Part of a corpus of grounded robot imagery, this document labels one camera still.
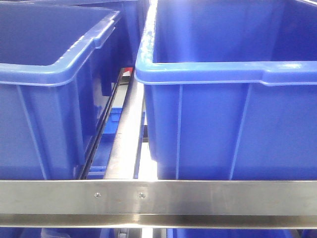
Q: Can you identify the left steel shelf rack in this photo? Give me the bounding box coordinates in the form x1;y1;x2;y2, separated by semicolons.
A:
0;78;317;230

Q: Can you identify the blue plastic bin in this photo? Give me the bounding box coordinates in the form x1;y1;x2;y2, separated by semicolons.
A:
0;0;139;180
135;0;317;180

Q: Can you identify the blue bin below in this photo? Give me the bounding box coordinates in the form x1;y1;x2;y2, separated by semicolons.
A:
87;107;122;179

